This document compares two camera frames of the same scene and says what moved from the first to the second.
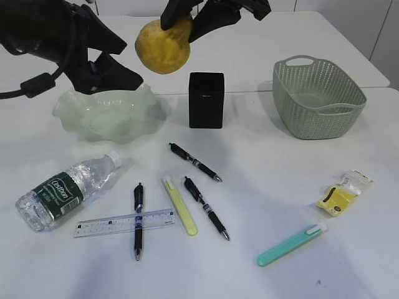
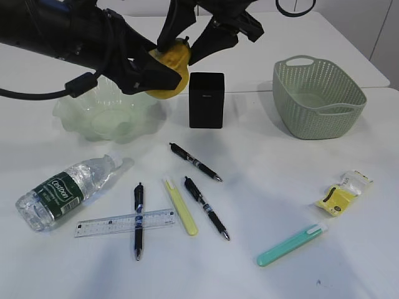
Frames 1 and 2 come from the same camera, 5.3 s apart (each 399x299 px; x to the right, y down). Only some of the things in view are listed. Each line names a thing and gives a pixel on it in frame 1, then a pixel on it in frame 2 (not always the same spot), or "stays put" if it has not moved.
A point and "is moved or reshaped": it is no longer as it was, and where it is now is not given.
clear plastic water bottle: (40, 208) stays put
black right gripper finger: (213, 15) to (214, 38)
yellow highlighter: (190, 225) stays put
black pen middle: (213, 217) stays put
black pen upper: (183, 154) stays put
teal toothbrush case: (290, 243) stays put
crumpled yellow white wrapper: (336, 198) stays put
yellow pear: (164, 51) is moved or reshaped
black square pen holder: (206, 100) stays put
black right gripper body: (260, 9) to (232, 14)
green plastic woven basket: (315, 101) stays put
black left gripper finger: (101, 38) to (138, 48)
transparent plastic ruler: (104, 225) stays put
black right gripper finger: (176, 10) to (180, 15)
